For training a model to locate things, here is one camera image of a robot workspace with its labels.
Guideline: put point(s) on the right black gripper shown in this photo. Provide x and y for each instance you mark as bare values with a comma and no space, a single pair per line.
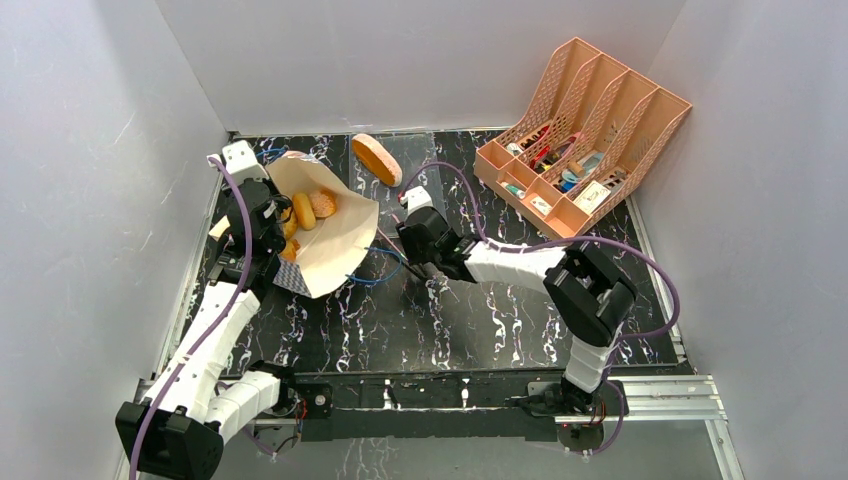
411,234

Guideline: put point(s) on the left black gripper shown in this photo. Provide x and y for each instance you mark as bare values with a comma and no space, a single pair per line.
273,192

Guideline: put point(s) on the pink metal tongs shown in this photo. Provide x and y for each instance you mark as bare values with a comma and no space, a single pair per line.
393,246

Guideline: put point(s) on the orange fake donut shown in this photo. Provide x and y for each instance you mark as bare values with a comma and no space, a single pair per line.
303,210

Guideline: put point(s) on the brown checkered paper bag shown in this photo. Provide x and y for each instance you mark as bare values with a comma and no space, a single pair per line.
328,255

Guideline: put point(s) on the pink sugared bread slice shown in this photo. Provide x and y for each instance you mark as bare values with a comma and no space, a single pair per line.
377,159

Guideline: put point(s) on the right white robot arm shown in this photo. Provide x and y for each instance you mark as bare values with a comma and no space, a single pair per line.
590,293

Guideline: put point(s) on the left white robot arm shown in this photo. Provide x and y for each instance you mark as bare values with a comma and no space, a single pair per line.
199,371

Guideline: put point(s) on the small yellow fake bread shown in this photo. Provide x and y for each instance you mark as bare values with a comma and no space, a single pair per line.
289,226

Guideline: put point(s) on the round orange fake bun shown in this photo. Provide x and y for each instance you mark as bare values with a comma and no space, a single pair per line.
323,203

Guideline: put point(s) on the clear plastic tray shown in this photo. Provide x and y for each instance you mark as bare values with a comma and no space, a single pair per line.
411,151

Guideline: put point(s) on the pink file organizer rack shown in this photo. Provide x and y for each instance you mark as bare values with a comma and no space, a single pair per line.
618,111

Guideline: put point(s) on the stationery items in rack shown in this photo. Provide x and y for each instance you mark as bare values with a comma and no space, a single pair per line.
573,170

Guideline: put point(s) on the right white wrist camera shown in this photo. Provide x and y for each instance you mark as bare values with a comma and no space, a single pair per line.
415,199

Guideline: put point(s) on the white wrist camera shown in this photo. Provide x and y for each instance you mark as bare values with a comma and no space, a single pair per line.
240,161
415,199

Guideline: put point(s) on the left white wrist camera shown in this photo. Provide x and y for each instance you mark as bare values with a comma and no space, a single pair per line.
240,161

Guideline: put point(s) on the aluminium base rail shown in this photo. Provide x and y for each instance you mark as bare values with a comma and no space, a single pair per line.
459,404

